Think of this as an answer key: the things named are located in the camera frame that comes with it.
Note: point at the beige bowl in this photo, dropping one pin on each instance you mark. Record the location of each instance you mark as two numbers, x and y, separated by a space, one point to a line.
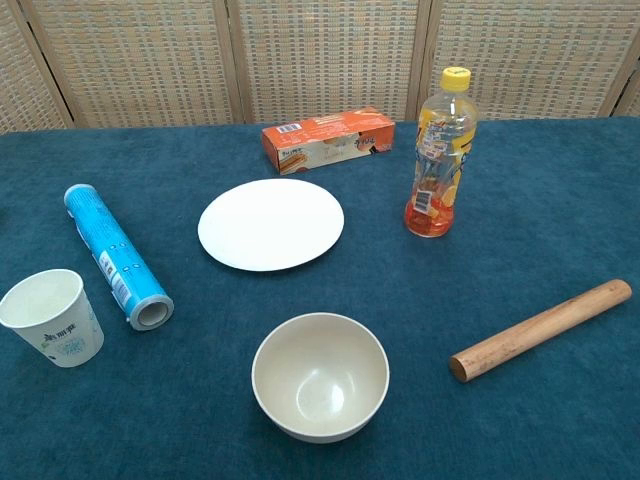
320 370

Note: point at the white paper cup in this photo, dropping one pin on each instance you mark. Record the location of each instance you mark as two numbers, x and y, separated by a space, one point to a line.
65 340

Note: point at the white round plate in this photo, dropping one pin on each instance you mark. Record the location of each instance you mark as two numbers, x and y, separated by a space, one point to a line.
270 225

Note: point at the orange cardboard box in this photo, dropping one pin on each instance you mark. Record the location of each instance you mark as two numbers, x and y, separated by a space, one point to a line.
325 140

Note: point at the orange drink bottle yellow cap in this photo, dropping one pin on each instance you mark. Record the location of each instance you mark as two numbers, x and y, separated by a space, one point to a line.
440 165

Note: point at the woven folding screen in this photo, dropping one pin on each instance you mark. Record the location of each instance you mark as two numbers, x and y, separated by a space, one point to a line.
320 55

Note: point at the blue cylindrical wrap roll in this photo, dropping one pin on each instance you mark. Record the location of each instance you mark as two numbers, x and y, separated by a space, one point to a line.
112 245

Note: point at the teal table cloth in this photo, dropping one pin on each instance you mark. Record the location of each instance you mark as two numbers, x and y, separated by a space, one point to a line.
450 430

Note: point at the wooden rolling pin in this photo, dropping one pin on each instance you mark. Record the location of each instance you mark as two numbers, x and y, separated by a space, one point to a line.
540 330

